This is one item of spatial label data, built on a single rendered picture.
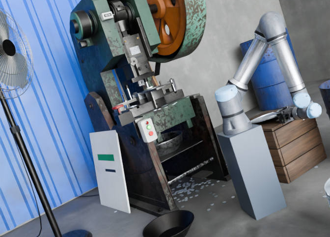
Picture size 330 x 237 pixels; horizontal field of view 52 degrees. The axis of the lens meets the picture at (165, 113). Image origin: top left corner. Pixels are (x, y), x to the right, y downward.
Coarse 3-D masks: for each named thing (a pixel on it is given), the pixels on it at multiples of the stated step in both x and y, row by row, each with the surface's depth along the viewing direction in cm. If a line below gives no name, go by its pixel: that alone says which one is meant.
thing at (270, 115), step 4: (272, 112) 229; (260, 116) 230; (264, 116) 227; (268, 116) 213; (272, 116) 210; (276, 116) 202; (252, 120) 226; (256, 120) 218; (260, 120) 206; (264, 120) 204
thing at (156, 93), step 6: (168, 84) 217; (144, 90) 227; (150, 90) 219; (156, 90) 226; (162, 90) 229; (150, 96) 226; (156, 96) 226; (162, 96) 228; (156, 102) 225; (162, 102) 228
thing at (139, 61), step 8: (128, 40) 229; (136, 40) 232; (128, 48) 228; (136, 48) 231; (136, 56) 231; (144, 56) 235; (128, 64) 230; (136, 64) 227; (144, 64) 231; (128, 72) 234; (136, 72) 230; (144, 72) 230
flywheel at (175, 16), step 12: (156, 0) 247; (168, 0) 243; (180, 0) 226; (168, 12) 246; (180, 12) 230; (156, 24) 264; (168, 24) 251; (180, 24) 234; (168, 36) 256; (180, 36) 239; (168, 48) 256; (180, 48) 249
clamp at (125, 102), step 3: (123, 96) 233; (126, 99) 233; (132, 99) 234; (135, 99) 235; (123, 102) 232; (126, 102) 232; (129, 102) 233; (123, 105) 230; (126, 105) 233; (120, 108) 228; (123, 108) 229; (114, 111) 231; (117, 111) 227
